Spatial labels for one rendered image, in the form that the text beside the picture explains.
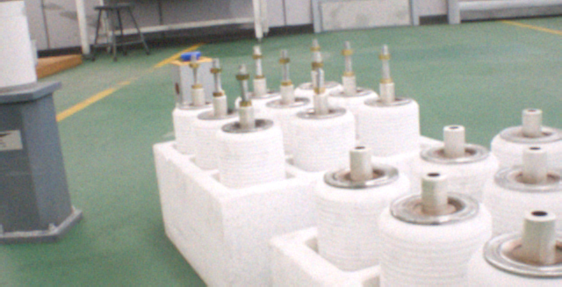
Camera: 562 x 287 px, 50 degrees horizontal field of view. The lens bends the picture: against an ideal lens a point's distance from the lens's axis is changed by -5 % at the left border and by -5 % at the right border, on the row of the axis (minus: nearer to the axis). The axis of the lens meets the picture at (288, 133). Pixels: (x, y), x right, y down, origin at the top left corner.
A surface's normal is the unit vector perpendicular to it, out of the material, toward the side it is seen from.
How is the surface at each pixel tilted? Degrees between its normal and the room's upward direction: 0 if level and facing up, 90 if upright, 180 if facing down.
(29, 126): 91
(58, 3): 90
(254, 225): 90
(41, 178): 90
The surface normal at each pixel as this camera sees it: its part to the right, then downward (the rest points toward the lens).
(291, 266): -0.90, 0.17
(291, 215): 0.42, 0.17
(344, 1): -0.05, 0.23
